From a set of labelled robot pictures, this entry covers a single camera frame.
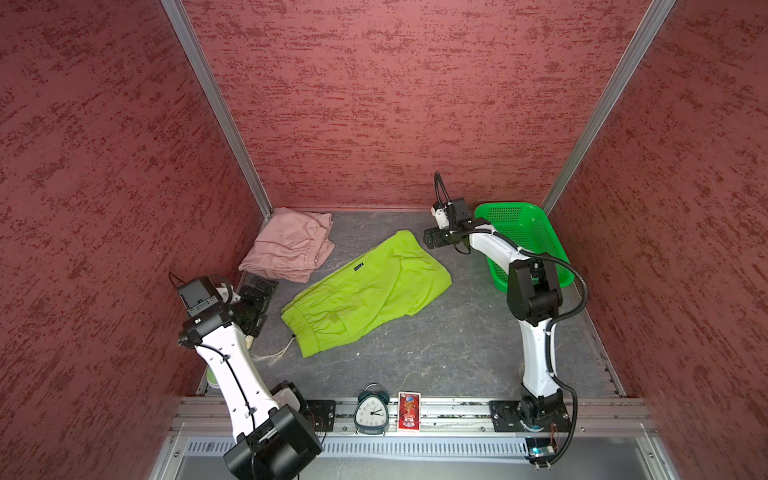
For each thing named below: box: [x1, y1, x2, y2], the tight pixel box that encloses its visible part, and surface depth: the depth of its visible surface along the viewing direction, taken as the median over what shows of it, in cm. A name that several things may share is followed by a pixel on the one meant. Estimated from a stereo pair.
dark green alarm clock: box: [354, 382, 390, 436], surface depth 73 cm
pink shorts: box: [238, 207, 335, 283], surface depth 108 cm
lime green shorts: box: [281, 230, 453, 358], surface depth 96 cm
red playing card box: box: [397, 391, 421, 431], surface depth 75 cm
